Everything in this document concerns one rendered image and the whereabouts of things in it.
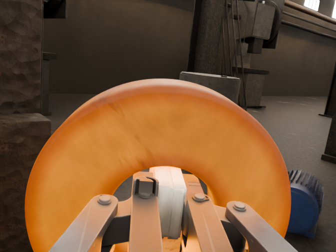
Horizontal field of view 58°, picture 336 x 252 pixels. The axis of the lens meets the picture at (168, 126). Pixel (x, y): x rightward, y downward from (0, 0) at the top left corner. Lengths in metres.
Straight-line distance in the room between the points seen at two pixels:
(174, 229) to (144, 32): 7.81
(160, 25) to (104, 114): 8.09
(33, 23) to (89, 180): 0.42
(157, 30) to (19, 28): 7.67
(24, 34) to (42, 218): 0.41
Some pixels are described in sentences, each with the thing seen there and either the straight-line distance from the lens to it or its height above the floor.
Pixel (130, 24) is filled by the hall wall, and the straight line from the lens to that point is 7.71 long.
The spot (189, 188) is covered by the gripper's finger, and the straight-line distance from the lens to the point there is 0.17.
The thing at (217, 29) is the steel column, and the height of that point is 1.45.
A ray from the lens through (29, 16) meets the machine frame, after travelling 0.56.
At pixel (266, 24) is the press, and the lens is 8.16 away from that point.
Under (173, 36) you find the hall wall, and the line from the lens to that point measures 8.52.
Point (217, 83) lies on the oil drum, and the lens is 2.68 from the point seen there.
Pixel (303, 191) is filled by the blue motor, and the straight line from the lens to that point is 1.96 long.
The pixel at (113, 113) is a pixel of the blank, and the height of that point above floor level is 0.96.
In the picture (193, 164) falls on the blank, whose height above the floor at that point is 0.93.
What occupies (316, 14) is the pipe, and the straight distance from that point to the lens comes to 13.21.
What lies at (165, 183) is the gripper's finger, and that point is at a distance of 0.15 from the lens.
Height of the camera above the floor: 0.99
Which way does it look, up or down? 12 degrees down
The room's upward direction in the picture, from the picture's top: 6 degrees clockwise
